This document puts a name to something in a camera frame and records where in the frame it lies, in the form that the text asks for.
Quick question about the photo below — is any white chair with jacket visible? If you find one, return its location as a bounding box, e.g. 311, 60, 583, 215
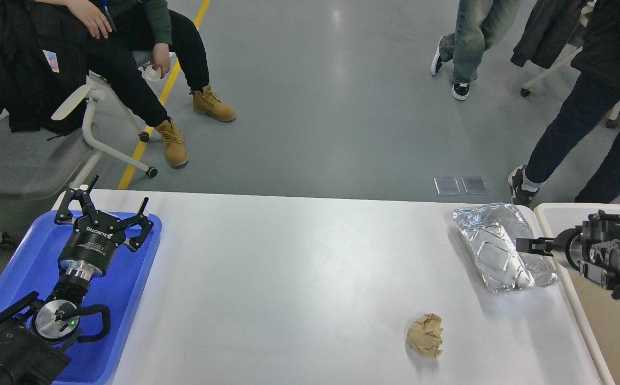
520, 1, 620, 129

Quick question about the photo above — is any right metal floor plate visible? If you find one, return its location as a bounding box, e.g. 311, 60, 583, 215
461, 176, 489, 195

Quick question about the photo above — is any crumpled brown paper ball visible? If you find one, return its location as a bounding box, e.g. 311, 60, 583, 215
406, 313, 444, 359

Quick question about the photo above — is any seated person in black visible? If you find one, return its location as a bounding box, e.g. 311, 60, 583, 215
37, 0, 237, 169

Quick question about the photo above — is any left metal floor plate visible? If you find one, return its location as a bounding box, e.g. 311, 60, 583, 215
434, 177, 461, 196

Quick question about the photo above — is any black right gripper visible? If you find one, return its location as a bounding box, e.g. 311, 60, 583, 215
516, 228, 583, 269

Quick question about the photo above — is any grey office chair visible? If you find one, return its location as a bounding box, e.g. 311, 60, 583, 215
0, 51, 159, 252

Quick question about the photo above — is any white paper cup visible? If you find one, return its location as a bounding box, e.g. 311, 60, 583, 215
143, 65, 162, 81

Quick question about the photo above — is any black jacket on chair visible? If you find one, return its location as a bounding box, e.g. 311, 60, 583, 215
0, 1, 108, 135

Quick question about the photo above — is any person in blue jeans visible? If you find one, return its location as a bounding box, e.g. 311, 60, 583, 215
430, 1, 521, 102

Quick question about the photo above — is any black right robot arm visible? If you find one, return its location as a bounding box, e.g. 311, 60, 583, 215
516, 210, 620, 299

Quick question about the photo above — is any metal floor plate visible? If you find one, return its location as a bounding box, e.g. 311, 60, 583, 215
434, 177, 461, 196
461, 176, 489, 195

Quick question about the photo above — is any silver foil tray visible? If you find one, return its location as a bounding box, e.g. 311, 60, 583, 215
452, 204, 559, 294

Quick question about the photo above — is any blue plastic tray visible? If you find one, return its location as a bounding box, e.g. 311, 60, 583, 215
0, 210, 163, 384

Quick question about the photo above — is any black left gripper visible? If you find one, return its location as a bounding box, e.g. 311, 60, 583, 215
54, 175, 155, 279

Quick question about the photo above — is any beige plastic bin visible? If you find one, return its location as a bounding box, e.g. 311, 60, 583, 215
534, 204, 620, 384

